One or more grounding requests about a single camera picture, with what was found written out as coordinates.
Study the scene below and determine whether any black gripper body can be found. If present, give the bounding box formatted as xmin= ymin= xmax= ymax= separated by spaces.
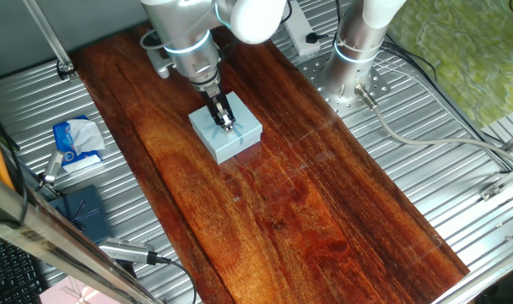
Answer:
xmin=200 ymin=85 xmax=230 ymax=117

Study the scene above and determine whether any light blue casing with bow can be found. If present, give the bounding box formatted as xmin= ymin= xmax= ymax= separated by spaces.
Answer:
xmin=187 ymin=91 xmax=264 ymax=165

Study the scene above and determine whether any light blue inner drawer box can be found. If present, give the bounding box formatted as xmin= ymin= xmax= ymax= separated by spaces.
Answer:
xmin=217 ymin=130 xmax=264 ymax=166

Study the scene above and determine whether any dark blue gift box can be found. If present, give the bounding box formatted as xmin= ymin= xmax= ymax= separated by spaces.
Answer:
xmin=49 ymin=184 xmax=115 ymax=247

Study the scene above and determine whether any pink gift box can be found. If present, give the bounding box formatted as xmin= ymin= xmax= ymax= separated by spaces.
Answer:
xmin=39 ymin=276 xmax=123 ymax=304

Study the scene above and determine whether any wood grain table mat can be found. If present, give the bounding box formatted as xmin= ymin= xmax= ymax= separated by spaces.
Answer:
xmin=70 ymin=20 xmax=471 ymax=304

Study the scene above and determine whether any white power strip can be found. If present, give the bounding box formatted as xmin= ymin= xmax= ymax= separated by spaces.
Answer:
xmin=281 ymin=0 xmax=322 ymax=57

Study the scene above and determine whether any black power plug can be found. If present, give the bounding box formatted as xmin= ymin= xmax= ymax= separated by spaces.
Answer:
xmin=305 ymin=32 xmax=332 ymax=45

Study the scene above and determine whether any blue tissue pack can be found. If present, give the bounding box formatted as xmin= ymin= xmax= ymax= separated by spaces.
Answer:
xmin=52 ymin=114 xmax=106 ymax=175

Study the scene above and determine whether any thin aluminium pole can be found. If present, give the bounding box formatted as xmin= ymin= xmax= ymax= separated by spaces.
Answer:
xmin=21 ymin=0 xmax=78 ymax=82

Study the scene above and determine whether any black keyboard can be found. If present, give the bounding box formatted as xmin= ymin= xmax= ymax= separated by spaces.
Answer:
xmin=0 ymin=233 xmax=46 ymax=304

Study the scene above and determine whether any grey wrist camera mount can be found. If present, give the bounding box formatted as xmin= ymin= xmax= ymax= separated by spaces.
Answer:
xmin=146 ymin=47 xmax=174 ymax=80

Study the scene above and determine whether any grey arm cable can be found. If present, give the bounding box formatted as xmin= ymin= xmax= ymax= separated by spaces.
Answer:
xmin=138 ymin=3 xmax=218 ymax=52

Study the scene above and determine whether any grey base cable with connector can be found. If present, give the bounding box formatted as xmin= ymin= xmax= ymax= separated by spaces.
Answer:
xmin=354 ymin=84 xmax=513 ymax=168

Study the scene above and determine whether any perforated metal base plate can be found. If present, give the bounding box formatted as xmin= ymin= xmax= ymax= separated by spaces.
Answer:
xmin=300 ymin=52 xmax=392 ymax=117

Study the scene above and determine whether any silver camera with black cable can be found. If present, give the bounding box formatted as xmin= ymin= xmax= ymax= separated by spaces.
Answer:
xmin=97 ymin=236 xmax=198 ymax=304

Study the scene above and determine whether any small silver camera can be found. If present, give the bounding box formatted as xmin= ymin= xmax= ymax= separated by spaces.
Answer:
xmin=35 ymin=149 xmax=66 ymax=192

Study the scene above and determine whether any black cable bundle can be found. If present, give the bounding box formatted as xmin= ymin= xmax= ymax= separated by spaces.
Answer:
xmin=381 ymin=35 xmax=513 ymax=171

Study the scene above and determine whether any shiny metal frame bar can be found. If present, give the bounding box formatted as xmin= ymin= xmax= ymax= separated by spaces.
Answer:
xmin=0 ymin=167 xmax=159 ymax=304

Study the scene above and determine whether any aluminium profile bracket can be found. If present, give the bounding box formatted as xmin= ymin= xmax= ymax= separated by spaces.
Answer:
xmin=478 ymin=162 xmax=513 ymax=203

